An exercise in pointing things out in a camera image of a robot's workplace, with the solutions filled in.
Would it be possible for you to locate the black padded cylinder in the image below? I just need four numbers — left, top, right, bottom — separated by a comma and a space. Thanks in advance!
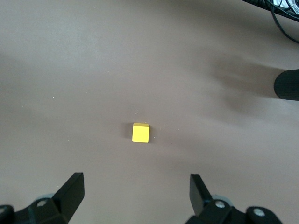
273, 69, 299, 101

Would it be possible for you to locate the long black looping cable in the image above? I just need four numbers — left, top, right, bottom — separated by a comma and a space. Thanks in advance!
270, 0, 299, 44

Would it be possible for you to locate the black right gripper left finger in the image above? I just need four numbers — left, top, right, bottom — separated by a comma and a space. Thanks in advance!
0, 172, 85, 224

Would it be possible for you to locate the yellow cube block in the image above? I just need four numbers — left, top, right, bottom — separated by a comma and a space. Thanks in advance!
131, 122, 150, 144

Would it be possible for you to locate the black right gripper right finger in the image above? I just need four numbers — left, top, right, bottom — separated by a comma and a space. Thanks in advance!
184, 174, 283, 224

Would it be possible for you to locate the tangled black cable bundle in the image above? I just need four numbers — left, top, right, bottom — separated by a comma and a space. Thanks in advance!
242, 0, 299, 23

